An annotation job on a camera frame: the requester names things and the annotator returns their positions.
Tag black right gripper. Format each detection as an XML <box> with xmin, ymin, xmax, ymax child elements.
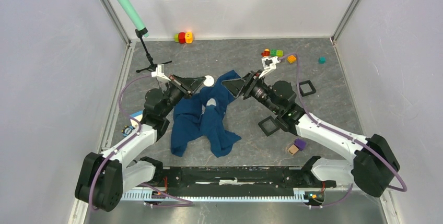
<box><xmin>221</xmin><ymin>70</ymin><xmax>280</xmax><ymax>114</ymax></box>

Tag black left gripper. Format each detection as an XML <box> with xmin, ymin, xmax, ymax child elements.
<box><xmin>160</xmin><ymin>74</ymin><xmax>206</xmax><ymax>117</ymax></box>

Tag blue Mickey Mouse t-shirt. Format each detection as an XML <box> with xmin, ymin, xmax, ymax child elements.
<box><xmin>170</xmin><ymin>70</ymin><xmax>241</xmax><ymax>158</ymax></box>

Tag black square frame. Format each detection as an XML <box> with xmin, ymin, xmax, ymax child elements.
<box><xmin>258</xmin><ymin>116</ymin><xmax>280</xmax><ymax>137</ymax></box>
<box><xmin>299</xmin><ymin>80</ymin><xmax>317</xmax><ymax>97</ymax></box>

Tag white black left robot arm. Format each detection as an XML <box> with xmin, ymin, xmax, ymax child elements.
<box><xmin>74</xmin><ymin>73</ymin><xmax>215</xmax><ymax>212</ymax></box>

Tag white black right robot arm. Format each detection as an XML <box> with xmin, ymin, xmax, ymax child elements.
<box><xmin>222</xmin><ymin>72</ymin><xmax>400</xmax><ymax>197</ymax></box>

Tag red green orange toy blocks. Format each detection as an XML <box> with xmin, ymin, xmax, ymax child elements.
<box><xmin>174</xmin><ymin>31</ymin><xmax>194</xmax><ymax>44</ymax></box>

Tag colourful toy block train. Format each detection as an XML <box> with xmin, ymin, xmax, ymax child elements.
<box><xmin>261</xmin><ymin>49</ymin><xmax>284</xmax><ymax>57</ymax></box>

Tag orange toy brick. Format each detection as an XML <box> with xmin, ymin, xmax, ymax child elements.
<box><xmin>286</xmin><ymin>54</ymin><xmax>297</xmax><ymax>64</ymax></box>

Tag blue white block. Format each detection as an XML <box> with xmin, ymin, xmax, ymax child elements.
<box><xmin>130</xmin><ymin>111</ymin><xmax>143</xmax><ymax>121</ymax></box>

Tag black tripod microphone stand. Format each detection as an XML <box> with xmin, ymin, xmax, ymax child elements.
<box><xmin>135</xmin><ymin>28</ymin><xmax>158</xmax><ymax>73</ymax></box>

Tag blue patterned toy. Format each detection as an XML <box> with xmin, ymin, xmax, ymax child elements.
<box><xmin>121</xmin><ymin>125</ymin><xmax>135</xmax><ymax>137</ymax></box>

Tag tan wooden cube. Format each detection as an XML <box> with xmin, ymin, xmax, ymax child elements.
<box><xmin>287</xmin><ymin>144</ymin><xmax>299</xmax><ymax>155</ymax></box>

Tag purple cube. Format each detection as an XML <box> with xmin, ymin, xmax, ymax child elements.
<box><xmin>294</xmin><ymin>138</ymin><xmax>307</xmax><ymax>151</ymax></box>

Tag teal small cube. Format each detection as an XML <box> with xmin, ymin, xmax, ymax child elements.
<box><xmin>318</xmin><ymin>56</ymin><xmax>327</xmax><ymax>64</ymax></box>

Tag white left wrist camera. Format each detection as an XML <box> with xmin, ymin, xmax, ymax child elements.
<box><xmin>151</xmin><ymin>64</ymin><xmax>171</xmax><ymax>83</ymax></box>

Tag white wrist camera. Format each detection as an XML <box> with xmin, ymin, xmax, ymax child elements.
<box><xmin>151</xmin><ymin>64</ymin><xmax>171</xmax><ymax>83</ymax></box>
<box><xmin>259</xmin><ymin>56</ymin><xmax>281</xmax><ymax>78</ymax></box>

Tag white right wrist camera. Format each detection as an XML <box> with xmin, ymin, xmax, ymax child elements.
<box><xmin>259</xmin><ymin>56</ymin><xmax>281</xmax><ymax>78</ymax></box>

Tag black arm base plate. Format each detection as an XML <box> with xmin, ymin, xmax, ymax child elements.
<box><xmin>148</xmin><ymin>166</ymin><xmax>337</xmax><ymax>197</ymax></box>

